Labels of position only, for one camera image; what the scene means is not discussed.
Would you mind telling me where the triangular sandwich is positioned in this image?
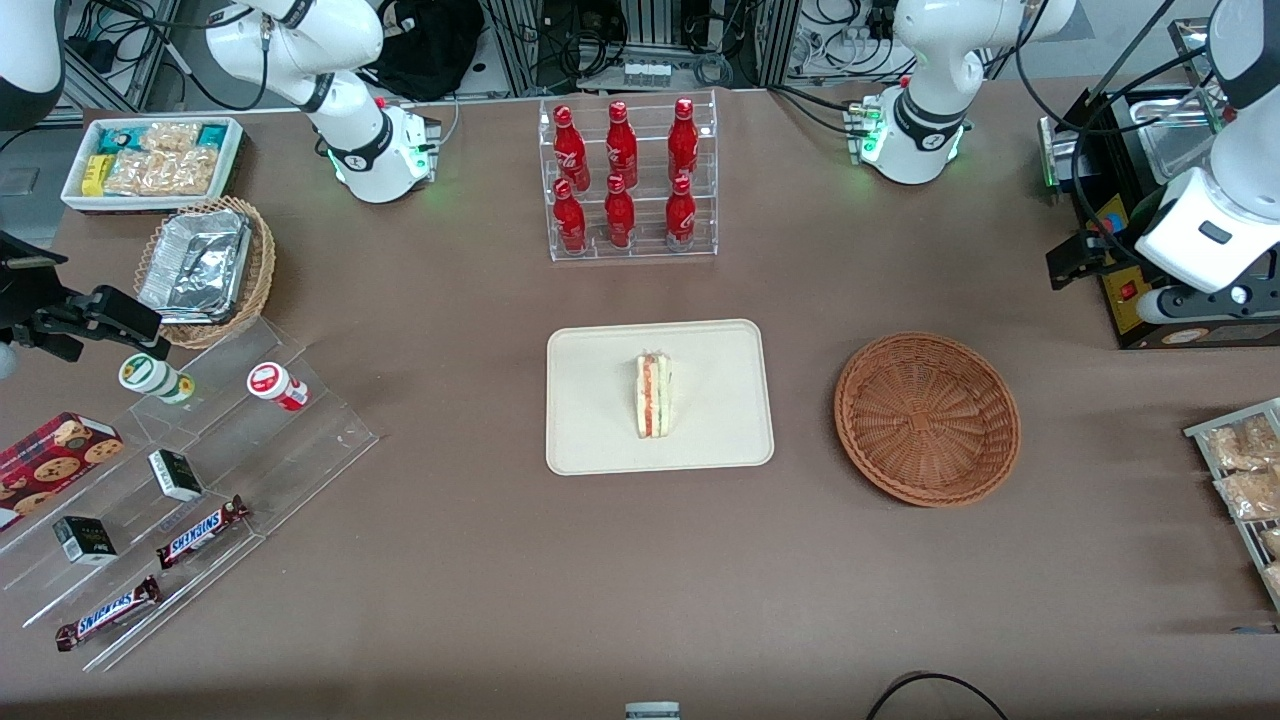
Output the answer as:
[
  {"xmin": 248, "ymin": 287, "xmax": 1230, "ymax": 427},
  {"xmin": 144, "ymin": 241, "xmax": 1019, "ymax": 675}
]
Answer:
[{"xmin": 635, "ymin": 350, "xmax": 673, "ymax": 439}]

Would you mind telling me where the light tan wicker basket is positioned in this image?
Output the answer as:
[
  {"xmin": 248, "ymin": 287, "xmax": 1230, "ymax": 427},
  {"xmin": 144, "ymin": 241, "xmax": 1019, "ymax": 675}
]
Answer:
[{"xmin": 133, "ymin": 196, "xmax": 277, "ymax": 350}]

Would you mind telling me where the tray of packaged pastries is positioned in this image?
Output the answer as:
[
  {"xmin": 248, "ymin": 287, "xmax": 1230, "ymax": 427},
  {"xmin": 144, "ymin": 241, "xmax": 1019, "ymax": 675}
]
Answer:
[{"xmin": 1184, "ymin": 398, "xmax": 1280, "ymax": 611}]

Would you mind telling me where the brown wicker basket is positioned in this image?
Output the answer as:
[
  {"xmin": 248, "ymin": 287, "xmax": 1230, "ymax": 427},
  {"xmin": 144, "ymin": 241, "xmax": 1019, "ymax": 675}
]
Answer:
[{"xmin": 833, "ymin": 332, "xmax": 1022, "ymax": 508}]

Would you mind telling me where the beige plastic tray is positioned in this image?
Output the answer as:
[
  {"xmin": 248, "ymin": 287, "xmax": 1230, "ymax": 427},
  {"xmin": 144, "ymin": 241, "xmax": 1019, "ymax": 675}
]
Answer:
[{"xmin": 545, "ymin": 319, "xmax": 776, "ymax": 477}]

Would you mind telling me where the green lid white cup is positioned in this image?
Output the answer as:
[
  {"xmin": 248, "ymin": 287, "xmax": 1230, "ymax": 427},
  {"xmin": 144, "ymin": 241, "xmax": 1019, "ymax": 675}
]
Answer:
[{"xmin": 118, "ymin": 353, "xmax": 196, "ymax": 405}]

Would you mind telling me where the aluminium foil container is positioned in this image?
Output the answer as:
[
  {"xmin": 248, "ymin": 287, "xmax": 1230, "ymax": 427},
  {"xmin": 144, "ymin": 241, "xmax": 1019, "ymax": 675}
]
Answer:
[{"xmin": 137, "ymin": 209, "xmax": 253, "ymax": 325}]

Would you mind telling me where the black food warmer appliance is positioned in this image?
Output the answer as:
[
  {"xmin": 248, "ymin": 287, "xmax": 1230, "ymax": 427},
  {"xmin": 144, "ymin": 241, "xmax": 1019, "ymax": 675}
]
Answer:
[{"xmin": 1037, "ymin": 15, "xmax": 1280, "ymax": 350}]

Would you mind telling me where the red plaid cookie box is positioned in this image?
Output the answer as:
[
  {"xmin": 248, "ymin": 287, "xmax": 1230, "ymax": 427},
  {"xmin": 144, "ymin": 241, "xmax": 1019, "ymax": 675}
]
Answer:
[{"xmin": 0, "ymin": 412, "xmax": 125, "ymax": 533}]

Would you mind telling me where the white rectangular snack bin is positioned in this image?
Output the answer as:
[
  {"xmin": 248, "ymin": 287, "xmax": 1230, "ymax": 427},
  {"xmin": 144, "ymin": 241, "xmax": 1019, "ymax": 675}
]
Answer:
[{"xmin": 60, "ymin": 116, "xmax": 245, "ymax": 213}]

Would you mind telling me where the large clear cracker bag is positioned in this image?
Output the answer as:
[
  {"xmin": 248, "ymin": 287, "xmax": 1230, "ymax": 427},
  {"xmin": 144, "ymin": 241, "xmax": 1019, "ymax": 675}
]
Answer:
[{"xmin": 103, "ymin": 147, "xmax": 220, "ymax": 198}]

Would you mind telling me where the red lid white cup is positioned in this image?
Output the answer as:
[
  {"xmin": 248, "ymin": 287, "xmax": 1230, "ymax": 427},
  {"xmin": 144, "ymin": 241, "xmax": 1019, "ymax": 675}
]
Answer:
[{"xmin": 247, "ymin": 362, "xmax": 309, "ymax": 412}]

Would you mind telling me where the small black box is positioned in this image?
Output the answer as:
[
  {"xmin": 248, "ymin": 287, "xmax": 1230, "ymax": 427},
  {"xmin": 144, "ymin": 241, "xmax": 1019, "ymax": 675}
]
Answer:
[
  {"xmin": 148, "ymin": 449, "xmax": 204, "ymax": 502},
  {"xmin": 52, "ymin": 516, "xmax": 118, "ymax": 566}
]

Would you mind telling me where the small clear cracker bag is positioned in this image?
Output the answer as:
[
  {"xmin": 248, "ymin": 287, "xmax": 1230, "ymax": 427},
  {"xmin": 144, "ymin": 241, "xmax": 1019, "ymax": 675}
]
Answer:
[{"xmin": 140, "ymin": 121, "xmax": 202, "ymax": 154}]

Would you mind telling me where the clear acrylic stepped stand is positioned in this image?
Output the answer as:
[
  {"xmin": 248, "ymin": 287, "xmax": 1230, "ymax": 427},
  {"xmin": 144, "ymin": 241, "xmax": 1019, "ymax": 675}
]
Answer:
[{"xmin": 0, "ymin": 315, "xmax": 381, "ymax": 673}]

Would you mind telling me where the brown Snickers bar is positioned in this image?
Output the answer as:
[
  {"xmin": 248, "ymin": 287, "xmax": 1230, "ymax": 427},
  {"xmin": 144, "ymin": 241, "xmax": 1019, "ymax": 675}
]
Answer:
[
  {"xmin": 156, "ymin": 495, "xmax": 251, "ymax": 570},
  {"xmin": 55, "ymin": 575, "xmax": 163, "ymax": 652}
]

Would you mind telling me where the red cola bottle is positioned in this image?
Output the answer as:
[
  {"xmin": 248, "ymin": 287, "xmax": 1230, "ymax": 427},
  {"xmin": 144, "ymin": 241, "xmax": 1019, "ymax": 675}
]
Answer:
[
  {"xmin": 667, "ymin": 97, "xmax": 700, "ymax": 183},
  {"xmin": 604, "ymin": 174, "xmax": 637, "ymax": 249},
  {"xmin": 553, "ymin": 179, "xmax": 588, "ymax": 253},
  {"xmin": 553, "ymin": 105, "xmax": 591, "ymax": 191},
  {"xmin": 606, "ymin": 101, "xmax": 639, "ymax": 189},
  {"xmin": 665, "ymin": 175, "xmax": 697, "ymax": 246}
]

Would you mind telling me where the black bag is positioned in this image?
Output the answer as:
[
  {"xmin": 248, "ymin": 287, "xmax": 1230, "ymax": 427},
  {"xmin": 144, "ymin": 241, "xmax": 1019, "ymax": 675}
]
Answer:
[{"xmin": 365, "ymin": 0, "xmax": 486, "ymax": 101}]

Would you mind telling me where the clear acrylic bottle rack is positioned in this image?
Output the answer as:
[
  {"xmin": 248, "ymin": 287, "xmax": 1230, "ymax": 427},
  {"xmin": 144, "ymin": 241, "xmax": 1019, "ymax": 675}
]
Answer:
[{"xmin": 538, "ymin": 90, "xmax": 719, "ymax": 263}]

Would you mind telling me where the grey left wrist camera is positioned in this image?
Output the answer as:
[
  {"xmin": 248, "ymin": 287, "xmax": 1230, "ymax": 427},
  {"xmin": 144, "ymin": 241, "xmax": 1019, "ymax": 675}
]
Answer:
[{"xmin": 1135, "ymin": 283, "xmax": 1256, "ymax": 326}]

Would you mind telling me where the black floor cable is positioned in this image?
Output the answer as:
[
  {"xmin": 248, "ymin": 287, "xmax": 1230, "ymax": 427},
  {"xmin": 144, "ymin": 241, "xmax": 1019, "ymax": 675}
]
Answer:
[{"xmin": 865, "ymin": 672, "xmax": 1011, "ymax": 720}]

